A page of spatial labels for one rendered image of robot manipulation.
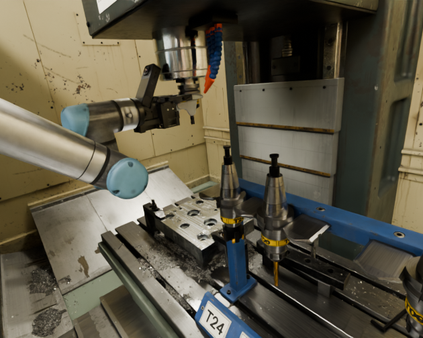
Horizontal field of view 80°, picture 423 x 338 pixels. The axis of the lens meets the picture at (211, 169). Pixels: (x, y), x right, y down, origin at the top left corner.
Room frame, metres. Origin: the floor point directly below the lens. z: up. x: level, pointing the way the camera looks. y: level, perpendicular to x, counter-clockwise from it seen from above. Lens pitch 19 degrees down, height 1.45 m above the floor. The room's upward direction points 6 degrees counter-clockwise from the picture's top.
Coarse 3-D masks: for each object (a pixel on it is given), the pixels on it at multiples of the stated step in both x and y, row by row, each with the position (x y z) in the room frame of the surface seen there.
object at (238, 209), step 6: (252, 198) 0.46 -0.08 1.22; (258, 198) 0.46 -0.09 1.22; (240, 204) 0.44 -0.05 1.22; (246, 204) 0.44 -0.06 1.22; (252, 204) 0.44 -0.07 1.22; (258, 204) 0.43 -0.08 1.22; (234, 210) 0.42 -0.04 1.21; (240, 210) 0.42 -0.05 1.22; (246, 210) 0.41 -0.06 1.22; (252, 210) 0.41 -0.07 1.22; (240, 216) 0.40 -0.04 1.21; (246, 216) 0.40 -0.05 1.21; (252, 216) 0.39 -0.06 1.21
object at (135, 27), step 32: (96, 0) 0.66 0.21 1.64; (128, 0) 0.53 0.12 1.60; (160, 0) 0.48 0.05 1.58; (192, 0) 0.50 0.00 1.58; (224, 0) 0.51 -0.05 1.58; (256, 0) 0.54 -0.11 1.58; (288, 0) 0.56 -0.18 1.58; (320, 0) 0.60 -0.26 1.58; (352, 0) 0.69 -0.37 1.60; (96, 32) 0.70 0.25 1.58; (128, 32) 0.70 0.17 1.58; (224, 32) 0.84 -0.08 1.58; (256, 32) 0.90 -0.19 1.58; (288, 32) 0.97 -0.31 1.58
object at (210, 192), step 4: (216, 184) 0.55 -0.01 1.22; (208, 188) 0.53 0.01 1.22; (212, 188) 0.53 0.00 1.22; (216, 188) 0.53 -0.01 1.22; (200, 192) 0.51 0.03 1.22; (204, 192) 0.51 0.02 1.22; (208, 192) 0.51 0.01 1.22; (212, 192) 0.51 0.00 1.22; (200, 196) 0.50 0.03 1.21; (204, 196) 0.49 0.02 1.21; (208, 196) 0.49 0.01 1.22; (212, 196) 0.49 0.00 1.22; (208, 200) 0.48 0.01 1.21; (212, 200) 0.48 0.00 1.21
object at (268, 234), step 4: (264, 232) 0.38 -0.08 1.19; (268, 232) 0.37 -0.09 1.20; (272, 232) 0.36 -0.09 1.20; (264, 236) 0.38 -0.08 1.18; (268, 236) 0.37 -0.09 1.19; (272, 236) 0.36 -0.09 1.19; (276, 236) 0.36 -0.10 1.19; (280, 236) 0.36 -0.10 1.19; (284, 236) 0.36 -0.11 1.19; (276, 240) 0.36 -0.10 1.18; (280, 240) 0.36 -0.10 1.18
